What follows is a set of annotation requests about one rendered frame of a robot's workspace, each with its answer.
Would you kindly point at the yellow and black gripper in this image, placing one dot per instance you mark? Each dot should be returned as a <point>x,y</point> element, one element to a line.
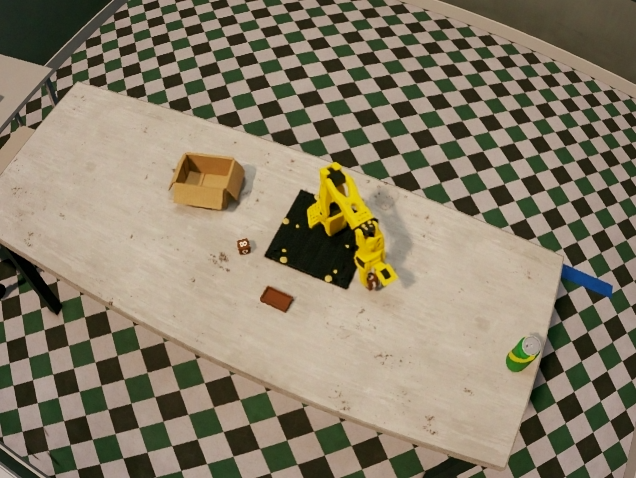
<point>365,260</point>

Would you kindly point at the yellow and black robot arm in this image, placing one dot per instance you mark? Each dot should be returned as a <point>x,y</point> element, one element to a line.
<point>333,208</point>

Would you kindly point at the green drink can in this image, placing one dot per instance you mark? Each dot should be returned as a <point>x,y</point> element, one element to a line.
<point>523,354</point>

